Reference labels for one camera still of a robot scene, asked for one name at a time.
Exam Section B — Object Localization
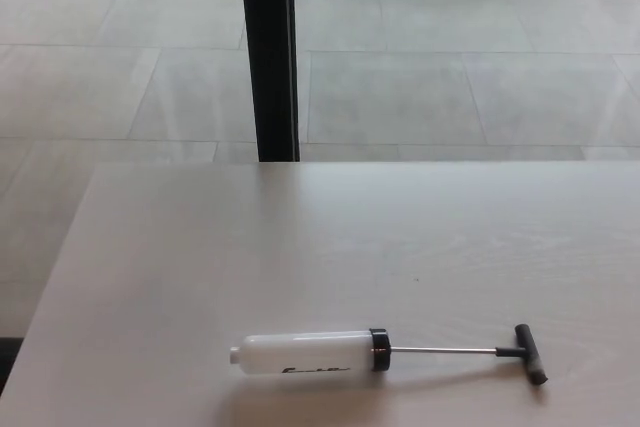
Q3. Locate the white air pump black handle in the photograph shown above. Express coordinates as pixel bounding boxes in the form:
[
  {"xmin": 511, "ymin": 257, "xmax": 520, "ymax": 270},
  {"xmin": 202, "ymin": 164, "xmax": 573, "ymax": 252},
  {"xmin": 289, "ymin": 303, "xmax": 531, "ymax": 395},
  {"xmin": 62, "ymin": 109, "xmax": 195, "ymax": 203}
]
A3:
[{"xmin": 229, "ymin": 323, "xmax": 550, "ymax": 391}]

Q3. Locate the black vertical window post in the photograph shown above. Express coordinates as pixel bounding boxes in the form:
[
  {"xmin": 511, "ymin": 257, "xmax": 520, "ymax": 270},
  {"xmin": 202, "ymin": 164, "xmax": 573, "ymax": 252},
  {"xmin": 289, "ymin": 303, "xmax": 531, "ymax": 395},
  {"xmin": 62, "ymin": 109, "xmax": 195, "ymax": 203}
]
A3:
[{"xmin": 238, "ymin": 0, "xmax": 302, "ymax": 163}]

